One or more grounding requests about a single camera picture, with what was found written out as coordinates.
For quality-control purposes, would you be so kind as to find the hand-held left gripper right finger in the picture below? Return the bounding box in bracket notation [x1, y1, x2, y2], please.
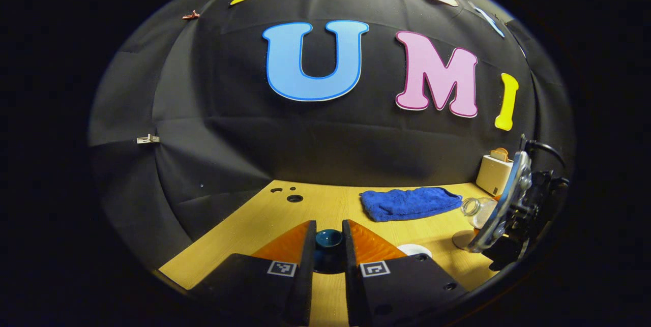
[342, 219, 468, 327]

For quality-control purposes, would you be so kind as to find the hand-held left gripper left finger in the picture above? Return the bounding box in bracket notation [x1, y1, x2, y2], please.
[191, 219, 317, 327]

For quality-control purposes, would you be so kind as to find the clear plastic water bottle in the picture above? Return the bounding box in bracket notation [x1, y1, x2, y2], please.
[461, 196, 499, 229]

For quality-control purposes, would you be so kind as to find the round brown coaster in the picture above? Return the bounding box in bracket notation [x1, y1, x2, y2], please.
[452, 229, 481, 251]

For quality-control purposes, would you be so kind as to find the white teacup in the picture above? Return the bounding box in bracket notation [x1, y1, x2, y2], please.
[397, 244, 433, 259]

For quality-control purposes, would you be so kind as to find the white toaster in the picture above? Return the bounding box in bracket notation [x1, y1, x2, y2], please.
[476, 154, 514, 196]

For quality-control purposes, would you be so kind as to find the blue towel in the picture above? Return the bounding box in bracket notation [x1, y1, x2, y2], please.
[360, 187, 463, 223]

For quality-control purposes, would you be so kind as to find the black backdrop cloth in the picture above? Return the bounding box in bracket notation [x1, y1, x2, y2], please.
[87, 0, 578, 272]

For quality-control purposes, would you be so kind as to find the black cable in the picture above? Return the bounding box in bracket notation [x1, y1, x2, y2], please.
[519, 134, 568, 171]

